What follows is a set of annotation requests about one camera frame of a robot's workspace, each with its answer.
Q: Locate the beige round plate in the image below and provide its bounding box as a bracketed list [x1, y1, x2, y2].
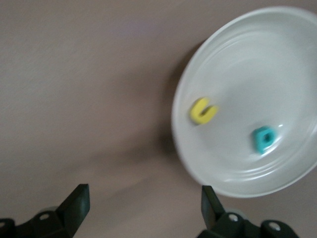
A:
[170, 6, 317, 199]

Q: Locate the teal foam letter p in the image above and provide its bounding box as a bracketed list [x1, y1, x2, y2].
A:
[252, 125, 275, 154]

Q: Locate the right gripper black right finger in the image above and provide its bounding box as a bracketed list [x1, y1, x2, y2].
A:
[197, 184, 301, 238]

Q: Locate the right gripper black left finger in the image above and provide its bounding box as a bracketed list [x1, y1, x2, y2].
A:
[0, 183, 90, 238]

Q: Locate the brown table cover sheet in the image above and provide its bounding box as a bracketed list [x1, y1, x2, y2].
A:
[0, 0, 317, 238]

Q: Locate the yellow foam letter u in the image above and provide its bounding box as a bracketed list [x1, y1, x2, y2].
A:
[190, 97, 219, 125]

